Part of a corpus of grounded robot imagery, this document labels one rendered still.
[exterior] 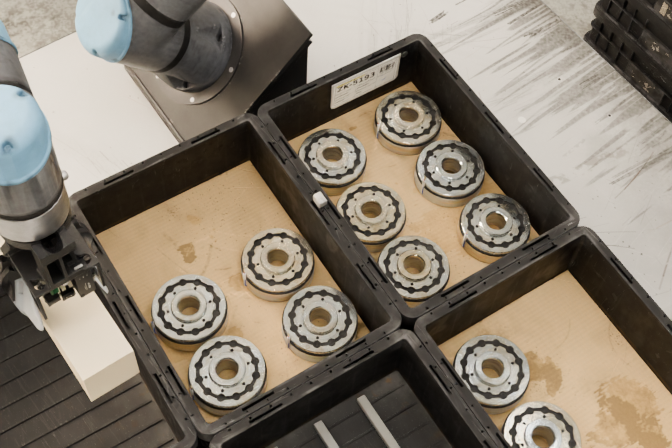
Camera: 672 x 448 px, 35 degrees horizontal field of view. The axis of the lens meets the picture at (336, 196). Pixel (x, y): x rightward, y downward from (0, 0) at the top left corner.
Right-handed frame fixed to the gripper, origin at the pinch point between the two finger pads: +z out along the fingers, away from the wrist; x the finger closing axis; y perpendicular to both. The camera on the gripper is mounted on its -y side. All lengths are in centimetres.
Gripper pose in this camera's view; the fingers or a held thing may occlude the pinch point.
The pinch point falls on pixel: (57, 289)
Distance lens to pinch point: 123.9
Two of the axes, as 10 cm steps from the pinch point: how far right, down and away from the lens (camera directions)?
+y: 5.8, 7.0, -4.0
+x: 8.1, -4.8, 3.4
